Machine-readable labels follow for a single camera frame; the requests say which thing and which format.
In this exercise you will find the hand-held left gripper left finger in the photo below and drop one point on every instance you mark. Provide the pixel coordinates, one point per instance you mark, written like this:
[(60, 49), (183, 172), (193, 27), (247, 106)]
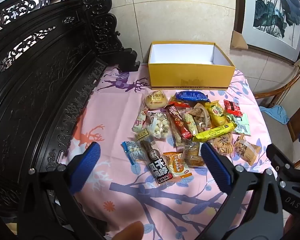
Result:
[(86, 166)]

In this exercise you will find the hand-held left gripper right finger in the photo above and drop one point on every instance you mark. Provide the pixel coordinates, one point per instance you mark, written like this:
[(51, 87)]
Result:
[(215, 166)]

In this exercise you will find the round cracker packet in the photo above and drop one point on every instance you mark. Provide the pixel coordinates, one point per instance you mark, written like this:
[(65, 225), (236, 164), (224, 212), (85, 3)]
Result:
[(223, 145)]

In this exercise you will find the brown cake packet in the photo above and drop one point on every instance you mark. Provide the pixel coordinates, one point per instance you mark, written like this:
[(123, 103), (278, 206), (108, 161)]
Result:
[(193, 151)]

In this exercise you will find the clear peanut packet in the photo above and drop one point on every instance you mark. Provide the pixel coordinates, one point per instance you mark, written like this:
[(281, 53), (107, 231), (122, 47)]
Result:
[(248, 149)]

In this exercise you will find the long yellow snack packet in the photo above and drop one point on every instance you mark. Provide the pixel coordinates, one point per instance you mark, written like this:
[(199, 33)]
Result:
[(213, 132)]

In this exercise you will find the light green snack packet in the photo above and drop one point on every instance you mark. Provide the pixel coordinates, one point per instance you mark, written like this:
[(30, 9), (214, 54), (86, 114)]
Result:
[(243, 126)]

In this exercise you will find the clear mixed nut packet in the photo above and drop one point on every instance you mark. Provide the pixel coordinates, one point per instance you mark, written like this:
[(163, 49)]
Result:
[(200, 118)]

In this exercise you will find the sesame bar packet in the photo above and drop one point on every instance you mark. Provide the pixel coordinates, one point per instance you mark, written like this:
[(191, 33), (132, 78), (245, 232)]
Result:
[(190, 123)]

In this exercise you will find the small blue white packet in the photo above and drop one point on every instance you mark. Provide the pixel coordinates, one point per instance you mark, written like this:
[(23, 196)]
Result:
[(133, 151)]

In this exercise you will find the yellow packet with green label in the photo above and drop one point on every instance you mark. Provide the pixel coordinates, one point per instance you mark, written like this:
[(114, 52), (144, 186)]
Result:
[(217, 113)]

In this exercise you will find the long red snack packet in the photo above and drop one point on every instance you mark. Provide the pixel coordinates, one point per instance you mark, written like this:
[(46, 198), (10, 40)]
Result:
[(179, 125)]

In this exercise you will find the long black snack packet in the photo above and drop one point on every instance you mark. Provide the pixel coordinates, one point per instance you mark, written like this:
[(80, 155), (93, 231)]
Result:
[(156, 162)]

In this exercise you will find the small red snack packet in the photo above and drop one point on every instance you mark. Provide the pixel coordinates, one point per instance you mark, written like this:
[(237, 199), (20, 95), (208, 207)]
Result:
[(233, 107)]

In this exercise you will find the clear white candy packet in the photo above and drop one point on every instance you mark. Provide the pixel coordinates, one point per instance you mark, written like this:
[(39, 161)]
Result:
[(160, 127)]

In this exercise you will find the white bun packet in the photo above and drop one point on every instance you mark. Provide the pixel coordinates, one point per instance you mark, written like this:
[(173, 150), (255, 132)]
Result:
[(140, 122)]

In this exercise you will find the red orange snack packet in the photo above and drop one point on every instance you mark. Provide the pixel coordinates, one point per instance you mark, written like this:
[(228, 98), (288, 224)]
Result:
[(180, 104)]

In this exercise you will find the blue snack packet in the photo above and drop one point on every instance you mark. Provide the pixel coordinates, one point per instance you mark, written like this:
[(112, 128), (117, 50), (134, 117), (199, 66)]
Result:
[(192, 96)]

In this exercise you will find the round yellow pastry packet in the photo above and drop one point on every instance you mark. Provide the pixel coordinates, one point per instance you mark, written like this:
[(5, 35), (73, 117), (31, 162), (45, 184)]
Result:
[(154, 100)]

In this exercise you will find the yellow cardboard box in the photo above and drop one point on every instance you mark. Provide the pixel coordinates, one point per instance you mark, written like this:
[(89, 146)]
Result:
[(190, 77)]

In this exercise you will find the person's right hand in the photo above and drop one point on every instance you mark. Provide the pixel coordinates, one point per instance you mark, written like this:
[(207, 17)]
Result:
[(290, 228)]

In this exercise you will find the person's left hand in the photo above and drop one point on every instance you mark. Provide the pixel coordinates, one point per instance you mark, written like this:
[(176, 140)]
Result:
[(130, 231)]

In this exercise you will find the grey chair cushion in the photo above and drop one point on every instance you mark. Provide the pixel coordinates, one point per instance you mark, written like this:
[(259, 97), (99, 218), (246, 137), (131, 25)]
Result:
[(277, 132)]

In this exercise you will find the blue cloth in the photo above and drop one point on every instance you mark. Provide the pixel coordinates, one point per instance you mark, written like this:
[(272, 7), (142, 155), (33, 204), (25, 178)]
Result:
[(276, 113)]

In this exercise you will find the wooden chair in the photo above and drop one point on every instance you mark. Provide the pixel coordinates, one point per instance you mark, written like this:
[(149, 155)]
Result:
[(287, 87)]

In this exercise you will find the pink printed tablecloth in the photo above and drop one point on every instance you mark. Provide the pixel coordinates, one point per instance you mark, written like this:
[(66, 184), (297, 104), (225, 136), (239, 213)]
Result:
[(130, 200)]

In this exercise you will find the dark carved wooden furniture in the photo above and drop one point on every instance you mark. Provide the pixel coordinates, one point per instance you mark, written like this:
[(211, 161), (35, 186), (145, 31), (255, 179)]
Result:
[(35, 92)]

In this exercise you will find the cardboard corner protector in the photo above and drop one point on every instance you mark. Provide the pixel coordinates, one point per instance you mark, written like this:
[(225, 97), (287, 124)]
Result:
[(238, 40)]

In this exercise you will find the framed lotus painting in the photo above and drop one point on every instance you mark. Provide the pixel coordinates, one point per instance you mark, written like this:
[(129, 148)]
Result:
[(275, 12)]

